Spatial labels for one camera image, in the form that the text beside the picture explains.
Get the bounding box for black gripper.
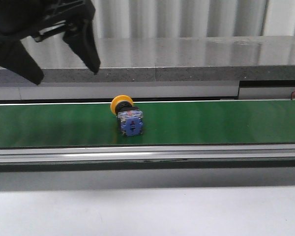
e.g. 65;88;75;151
0;0;100;85

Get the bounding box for yellow push button switch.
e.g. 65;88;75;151
110;94;144;137

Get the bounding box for white pleated curtain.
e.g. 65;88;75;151
93;0;295;38

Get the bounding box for grey stone counter slab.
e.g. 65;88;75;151
0;36;295;84

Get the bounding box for green conveyor belt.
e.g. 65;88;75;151
0;100;295;148

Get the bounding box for aluminium conveyor side rail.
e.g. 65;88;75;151
0;144;295;172

